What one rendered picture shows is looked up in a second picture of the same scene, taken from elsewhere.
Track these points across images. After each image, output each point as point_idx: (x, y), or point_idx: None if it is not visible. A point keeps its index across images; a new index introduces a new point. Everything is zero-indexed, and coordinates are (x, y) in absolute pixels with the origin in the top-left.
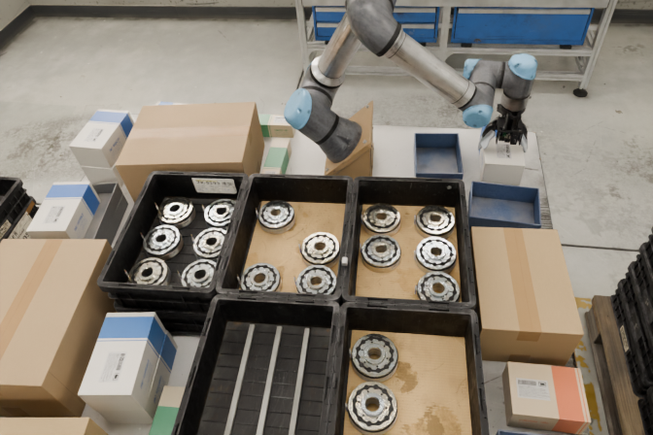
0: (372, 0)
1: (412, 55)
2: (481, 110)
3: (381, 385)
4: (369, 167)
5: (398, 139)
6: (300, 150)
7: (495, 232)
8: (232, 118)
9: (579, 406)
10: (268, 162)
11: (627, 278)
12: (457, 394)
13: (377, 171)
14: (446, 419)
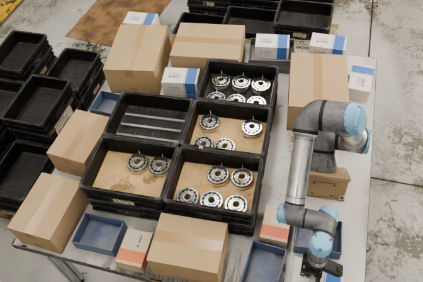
0: (311, 107)
1: (293, 148)
2: (279, 209)
3: (144, 165)
4: None
5: (350, 219)
6: (338, 155)
7: (220, 235)
8: (330, 99)
9: (123, 259)
10: None
11: None
12: None
13: (314, 200)
14: (126, 192)
